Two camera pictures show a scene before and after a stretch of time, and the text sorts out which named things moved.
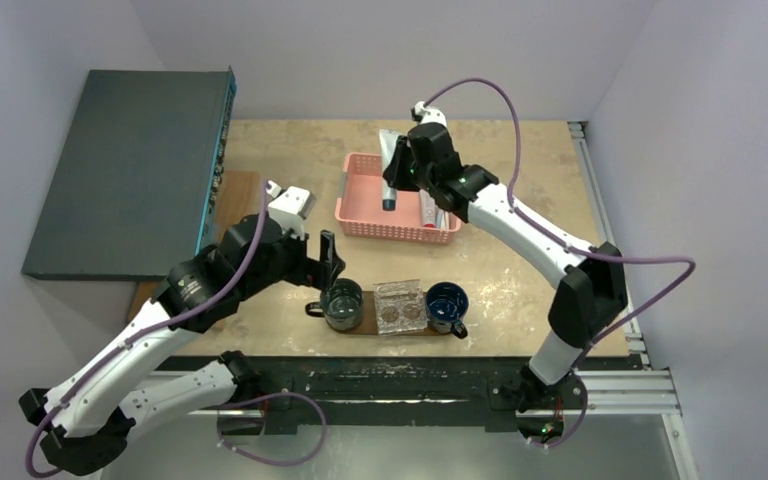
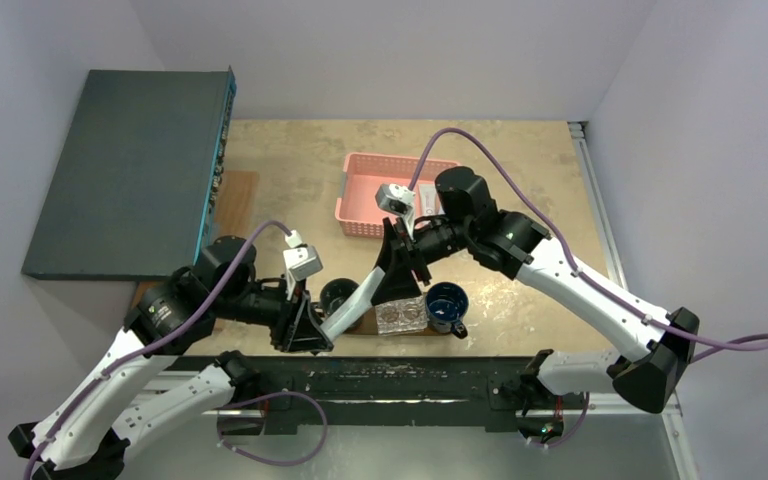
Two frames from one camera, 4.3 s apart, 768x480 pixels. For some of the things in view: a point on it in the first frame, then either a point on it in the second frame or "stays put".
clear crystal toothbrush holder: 400,306 stays put
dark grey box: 131,194 stays put
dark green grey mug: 341,305 stays put
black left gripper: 311,271 to 305,331
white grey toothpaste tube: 388,140 to 354,305
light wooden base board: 238,197 stays put
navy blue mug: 446,303 stays put
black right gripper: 396,165 to 411,248
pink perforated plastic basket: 360,210 stays put
